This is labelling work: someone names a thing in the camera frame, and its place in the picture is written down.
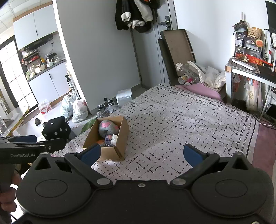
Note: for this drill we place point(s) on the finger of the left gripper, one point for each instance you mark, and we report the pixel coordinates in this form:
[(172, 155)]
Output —
[(19, 139), (51, 146)]

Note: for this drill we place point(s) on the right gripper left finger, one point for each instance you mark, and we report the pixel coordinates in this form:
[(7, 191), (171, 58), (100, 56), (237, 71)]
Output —
[(82, 163)]

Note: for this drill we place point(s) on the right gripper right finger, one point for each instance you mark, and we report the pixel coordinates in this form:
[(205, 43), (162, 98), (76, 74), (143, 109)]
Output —
[(201, 163)]

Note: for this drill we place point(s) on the hamburger plush toy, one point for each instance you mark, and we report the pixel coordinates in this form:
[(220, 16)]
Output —
[(101, 142)]

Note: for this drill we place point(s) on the white cloth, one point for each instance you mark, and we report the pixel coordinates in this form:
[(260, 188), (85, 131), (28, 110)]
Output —
[(114, 139)]

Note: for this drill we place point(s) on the grey cat paw plush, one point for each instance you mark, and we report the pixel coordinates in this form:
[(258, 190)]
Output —
[(107, 127)]

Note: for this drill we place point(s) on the person left hand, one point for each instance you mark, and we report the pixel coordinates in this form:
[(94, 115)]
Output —
[(8, 198)]

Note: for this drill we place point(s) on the black dice cushion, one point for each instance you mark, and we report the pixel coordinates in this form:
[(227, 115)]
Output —
[(56, 128)]

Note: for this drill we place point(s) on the green cartoon mat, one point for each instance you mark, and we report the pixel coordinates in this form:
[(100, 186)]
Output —
[(88, 125)]

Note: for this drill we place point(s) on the brown cardboard box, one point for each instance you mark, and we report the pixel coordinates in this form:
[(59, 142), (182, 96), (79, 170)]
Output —
[(113, 153)]

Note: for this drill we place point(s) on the white plastic trash bag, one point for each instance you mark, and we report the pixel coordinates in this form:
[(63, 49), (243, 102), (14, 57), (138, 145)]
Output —
[(80, 111)]

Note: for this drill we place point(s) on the grey patterned bed cover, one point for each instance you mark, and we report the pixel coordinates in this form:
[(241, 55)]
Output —
[(163, 119)]

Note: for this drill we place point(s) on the clear plastic bag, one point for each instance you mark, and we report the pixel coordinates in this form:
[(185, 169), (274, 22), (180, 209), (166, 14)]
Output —
[(106, 111)]

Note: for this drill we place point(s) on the pink pillow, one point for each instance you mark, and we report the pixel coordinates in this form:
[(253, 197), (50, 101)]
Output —
[(202, 90)]

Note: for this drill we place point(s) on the white small appliance box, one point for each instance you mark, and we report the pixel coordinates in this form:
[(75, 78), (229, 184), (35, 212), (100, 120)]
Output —
[(123, 97)]

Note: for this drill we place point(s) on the white desk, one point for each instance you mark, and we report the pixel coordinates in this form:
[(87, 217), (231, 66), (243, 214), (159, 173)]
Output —
[(261, 74)]

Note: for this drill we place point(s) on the brown folded board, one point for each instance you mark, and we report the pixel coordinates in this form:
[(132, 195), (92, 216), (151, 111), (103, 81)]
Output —
[(175, 48)]

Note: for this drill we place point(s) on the hanging dark clothes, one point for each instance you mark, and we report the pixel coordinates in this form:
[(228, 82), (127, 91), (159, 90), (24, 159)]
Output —
[(135, 14)]

